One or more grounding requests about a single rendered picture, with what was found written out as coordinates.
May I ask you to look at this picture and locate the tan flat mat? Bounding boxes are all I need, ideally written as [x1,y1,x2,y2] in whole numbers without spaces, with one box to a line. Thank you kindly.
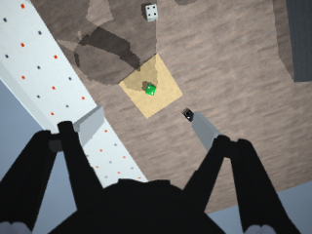
[119,54,183,119]

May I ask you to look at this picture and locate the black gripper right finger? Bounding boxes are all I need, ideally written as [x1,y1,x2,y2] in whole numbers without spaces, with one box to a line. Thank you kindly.
[158,111,301,234]

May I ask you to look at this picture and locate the green die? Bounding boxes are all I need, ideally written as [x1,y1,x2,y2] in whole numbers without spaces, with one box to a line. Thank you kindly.
[145,84,156,96]

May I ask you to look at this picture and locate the white die with black pips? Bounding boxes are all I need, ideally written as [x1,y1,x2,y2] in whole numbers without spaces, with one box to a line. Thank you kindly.
[145,4,158,21]

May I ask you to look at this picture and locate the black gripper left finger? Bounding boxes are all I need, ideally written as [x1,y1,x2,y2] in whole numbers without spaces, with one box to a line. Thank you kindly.
[0,105,123,234]

